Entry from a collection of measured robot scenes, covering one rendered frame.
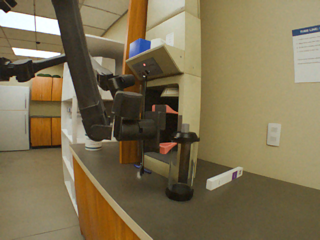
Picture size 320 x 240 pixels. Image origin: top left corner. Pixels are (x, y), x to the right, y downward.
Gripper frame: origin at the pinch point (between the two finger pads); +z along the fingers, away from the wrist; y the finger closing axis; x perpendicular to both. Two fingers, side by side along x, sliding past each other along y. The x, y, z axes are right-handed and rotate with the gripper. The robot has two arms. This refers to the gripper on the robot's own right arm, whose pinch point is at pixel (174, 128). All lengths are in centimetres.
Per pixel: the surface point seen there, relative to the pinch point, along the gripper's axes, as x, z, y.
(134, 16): 45, 7, 63
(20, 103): 496, -105, 21
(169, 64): 11.2, 6.8, 24.7
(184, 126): -0.2, 4.2, 0.4
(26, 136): 498, -90, -73
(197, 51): 8.2, 20.7, 33.4
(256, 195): -20.8, 27.9, -25.8
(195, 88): 8.5, 19.6, 16.0
